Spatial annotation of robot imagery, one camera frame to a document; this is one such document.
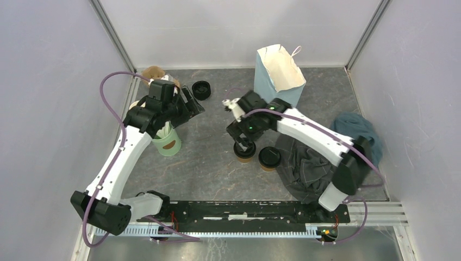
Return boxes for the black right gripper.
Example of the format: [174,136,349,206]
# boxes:
[226,113,266,151]

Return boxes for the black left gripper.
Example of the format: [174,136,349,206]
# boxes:
[163,85,205,129]

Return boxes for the black plastic cup lid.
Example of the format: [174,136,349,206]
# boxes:
[258,146,282,167]

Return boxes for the brown paper coffee cup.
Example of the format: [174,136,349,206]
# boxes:
[260,164,277,172]

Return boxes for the brown pulp cup carriers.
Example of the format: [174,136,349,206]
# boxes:
[141,66,166,87]

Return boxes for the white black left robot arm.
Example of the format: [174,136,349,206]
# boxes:
[70,79,204,235]

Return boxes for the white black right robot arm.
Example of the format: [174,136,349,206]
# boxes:
[222,91,379,222]

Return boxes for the stack of black lids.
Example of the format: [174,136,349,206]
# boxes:
[192,80,211,101]

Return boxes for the white stir sticks bundle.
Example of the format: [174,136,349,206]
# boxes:
[154,121,172,139]

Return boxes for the green cup holder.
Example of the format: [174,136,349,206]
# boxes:
[152,125,182,157]

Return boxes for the dark grey checked cloth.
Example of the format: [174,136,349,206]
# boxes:
[275,134,336,204]

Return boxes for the light blue paper bag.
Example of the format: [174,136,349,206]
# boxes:
[253,44,307,107]

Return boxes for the teal blue cloth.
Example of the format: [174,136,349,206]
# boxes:
[329,112,383,167]

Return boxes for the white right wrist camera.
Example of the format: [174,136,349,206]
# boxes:
[222,98,246,122]

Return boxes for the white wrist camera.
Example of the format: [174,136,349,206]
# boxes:
[222,98,246,122]
[161,74,180,87]

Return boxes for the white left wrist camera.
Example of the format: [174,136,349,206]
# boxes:
[161,74,180,87]

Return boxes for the white slotted cable duct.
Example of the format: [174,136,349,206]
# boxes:
[120,223,321,239]

